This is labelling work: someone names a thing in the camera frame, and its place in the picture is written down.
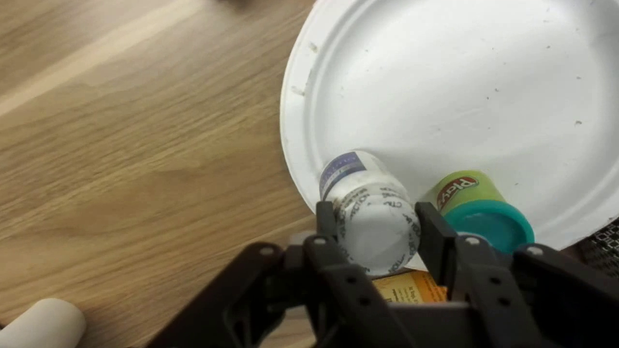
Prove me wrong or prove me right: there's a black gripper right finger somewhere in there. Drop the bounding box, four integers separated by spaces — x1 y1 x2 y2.
414 201 619 348

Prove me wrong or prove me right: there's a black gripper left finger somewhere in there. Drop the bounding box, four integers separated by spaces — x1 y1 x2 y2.
147 199 422 348

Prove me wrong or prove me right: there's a teal lid putty tub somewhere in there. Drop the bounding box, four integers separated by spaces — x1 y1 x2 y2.
420 168 536 257

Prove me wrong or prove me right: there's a white bottle purple label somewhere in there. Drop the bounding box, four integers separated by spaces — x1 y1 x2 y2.
317 149 422 276

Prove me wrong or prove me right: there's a white paper plate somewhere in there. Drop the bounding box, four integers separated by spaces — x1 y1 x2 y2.
279 0 619 251

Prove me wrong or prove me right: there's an open yellow cardboard box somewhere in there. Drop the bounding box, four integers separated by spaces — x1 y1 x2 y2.
370 268 449 305

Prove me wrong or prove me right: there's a grey woven basket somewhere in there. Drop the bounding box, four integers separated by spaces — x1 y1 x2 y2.
567 218 619 276

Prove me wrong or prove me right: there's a white round plastic cup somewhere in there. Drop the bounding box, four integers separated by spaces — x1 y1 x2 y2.
0 295 87 348

